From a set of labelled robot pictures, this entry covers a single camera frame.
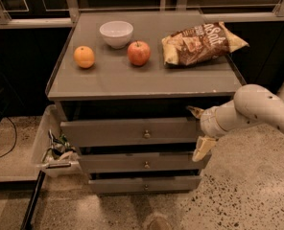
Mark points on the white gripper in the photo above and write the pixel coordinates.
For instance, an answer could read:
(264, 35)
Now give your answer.
(208, 123)

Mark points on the grey top drawer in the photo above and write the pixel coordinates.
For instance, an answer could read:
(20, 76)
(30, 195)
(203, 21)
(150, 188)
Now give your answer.
(103, 133)

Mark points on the grey drawer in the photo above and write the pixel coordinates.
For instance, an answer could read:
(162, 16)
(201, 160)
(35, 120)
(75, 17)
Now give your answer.
(141, 162)
(145, 184)
(103, 133)

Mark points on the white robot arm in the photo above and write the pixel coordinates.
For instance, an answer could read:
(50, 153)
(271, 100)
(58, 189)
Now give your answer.
(252, 105)

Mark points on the grey bottom drawer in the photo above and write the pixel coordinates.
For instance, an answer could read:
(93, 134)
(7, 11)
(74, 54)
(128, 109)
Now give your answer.
(145, 184)

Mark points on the grey drawer cabinet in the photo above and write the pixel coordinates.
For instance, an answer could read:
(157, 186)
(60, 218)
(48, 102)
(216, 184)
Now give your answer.
(113, 89)

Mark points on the grey middle drawer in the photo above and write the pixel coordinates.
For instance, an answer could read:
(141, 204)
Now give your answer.
(141, 162)

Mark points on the brown chip bag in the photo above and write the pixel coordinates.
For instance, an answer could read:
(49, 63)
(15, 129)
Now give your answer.
(199, 44)

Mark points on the red apple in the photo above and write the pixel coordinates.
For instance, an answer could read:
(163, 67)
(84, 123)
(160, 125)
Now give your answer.
(139, 53)

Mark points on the white ceramic bowl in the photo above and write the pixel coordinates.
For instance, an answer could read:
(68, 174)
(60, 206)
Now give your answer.
(116, 34)

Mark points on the orange fruit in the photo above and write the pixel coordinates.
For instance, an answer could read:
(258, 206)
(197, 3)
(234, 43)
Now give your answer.
(84, 56)

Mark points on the clutter in bin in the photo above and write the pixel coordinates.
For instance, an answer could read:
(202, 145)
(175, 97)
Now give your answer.
(60, 154)

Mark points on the metal railing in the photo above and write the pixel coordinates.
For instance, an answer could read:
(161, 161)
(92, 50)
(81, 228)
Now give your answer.
(65, 13)

